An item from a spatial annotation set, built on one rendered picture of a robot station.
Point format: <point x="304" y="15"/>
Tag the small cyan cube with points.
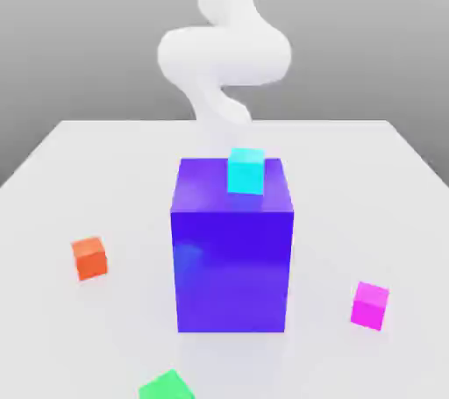
<point x="245" y="174"/>

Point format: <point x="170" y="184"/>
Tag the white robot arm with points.
<point x="224" y="51"/>

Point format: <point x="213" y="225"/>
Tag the small magenta cube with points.
<point x="369" y="307"/>

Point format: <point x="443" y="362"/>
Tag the large purple box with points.
<point x="231" y="265"/>

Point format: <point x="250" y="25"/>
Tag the small green cube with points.
<point x="165" y="386"/>

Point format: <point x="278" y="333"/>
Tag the small orange cube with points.
<point x="90" y="260"/>

